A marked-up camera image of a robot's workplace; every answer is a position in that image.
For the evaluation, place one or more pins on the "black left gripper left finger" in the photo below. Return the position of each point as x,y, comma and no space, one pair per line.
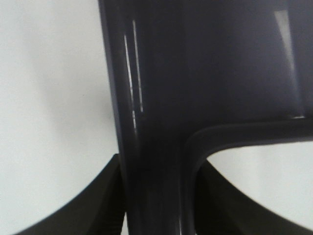
98,210

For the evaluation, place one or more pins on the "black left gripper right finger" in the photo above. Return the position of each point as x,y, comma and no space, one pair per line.
221,209

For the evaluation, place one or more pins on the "grey plastic dustpan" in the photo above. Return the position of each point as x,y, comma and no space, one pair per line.
189,78

